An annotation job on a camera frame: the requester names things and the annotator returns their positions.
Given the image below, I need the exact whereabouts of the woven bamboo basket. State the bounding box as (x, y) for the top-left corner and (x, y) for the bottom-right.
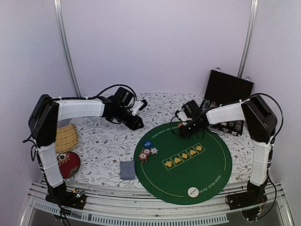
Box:
(55, 124), (79, 153)

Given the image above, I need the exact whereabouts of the blue blind button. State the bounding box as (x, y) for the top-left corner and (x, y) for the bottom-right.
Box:
(143, 140), (153, 149)

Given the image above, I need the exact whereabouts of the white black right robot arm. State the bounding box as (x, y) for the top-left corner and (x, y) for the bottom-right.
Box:
(175, 93), (280, 210)

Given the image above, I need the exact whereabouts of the aluminium frame post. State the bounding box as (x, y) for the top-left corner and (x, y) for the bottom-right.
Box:
(237, 0), (259, 79)
(53, 0), (82, 97)

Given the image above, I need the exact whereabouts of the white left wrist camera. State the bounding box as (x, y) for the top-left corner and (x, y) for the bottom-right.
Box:
(130, 99), (148, 116)

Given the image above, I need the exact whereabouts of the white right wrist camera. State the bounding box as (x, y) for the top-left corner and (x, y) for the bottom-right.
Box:
(175, 110), (189, 122)

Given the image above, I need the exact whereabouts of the red floral round cushion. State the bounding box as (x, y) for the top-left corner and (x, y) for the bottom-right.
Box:
(57, 152), (80, 179)

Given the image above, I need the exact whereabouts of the white dealer button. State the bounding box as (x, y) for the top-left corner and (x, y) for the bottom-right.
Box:
(187, 187), (200, 198)

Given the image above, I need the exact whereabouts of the round green poker mat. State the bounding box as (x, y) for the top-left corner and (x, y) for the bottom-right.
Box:
(134, 121), (232, 205)

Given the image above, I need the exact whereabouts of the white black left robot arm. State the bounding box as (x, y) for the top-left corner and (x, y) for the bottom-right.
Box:
(23, 84), (148, 206)

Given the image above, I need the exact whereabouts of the right aluminium frame post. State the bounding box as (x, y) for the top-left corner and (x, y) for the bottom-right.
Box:
(237, 0), (259, 79)

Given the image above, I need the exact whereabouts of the blue playing card deck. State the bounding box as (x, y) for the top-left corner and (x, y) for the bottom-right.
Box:
(120, 161), (135, 180)

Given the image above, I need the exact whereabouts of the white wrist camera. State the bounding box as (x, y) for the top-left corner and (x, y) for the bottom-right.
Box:
(175, 110), (189, 122)
(130, 99), (148, 116)

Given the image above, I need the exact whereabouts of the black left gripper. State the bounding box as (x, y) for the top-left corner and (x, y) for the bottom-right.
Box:
(116, 106), (145, 131)

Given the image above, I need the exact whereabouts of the left aluminium frame post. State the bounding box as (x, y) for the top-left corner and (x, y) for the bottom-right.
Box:
(53, 0), (82, 97)

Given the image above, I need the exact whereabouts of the black poker chip case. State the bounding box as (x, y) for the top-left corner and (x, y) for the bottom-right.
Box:
(200, 70), (254, 136)

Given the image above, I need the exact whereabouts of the single red five chip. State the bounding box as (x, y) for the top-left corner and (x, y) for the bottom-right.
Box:
(143, 149), (151, 155)

